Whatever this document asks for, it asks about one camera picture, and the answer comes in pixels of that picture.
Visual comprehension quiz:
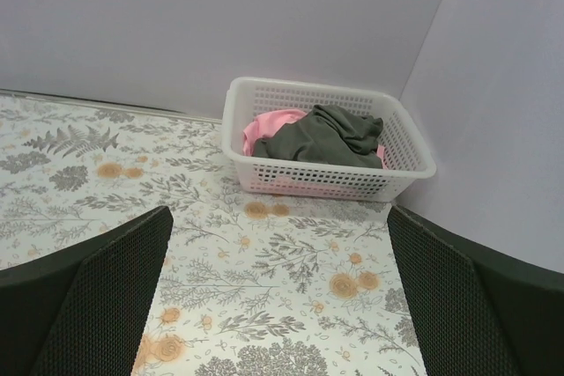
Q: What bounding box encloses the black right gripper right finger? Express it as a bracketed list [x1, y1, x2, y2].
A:
[387, 206, 563, 375]

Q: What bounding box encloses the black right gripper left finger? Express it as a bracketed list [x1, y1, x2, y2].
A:
[1, 206, 173, 375]

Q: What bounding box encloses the dark grey t shirt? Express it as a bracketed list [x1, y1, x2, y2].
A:
[252, 104, 384, 170]

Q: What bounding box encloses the floral patterned table mat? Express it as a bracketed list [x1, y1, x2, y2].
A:
[1, 94, 425, 375]

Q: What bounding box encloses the pink t shirt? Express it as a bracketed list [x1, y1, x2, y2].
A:
[241, 109, 390, 195]

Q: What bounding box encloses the white plastic laundry basket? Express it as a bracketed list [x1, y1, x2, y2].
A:
[221, 77, 437, 203]

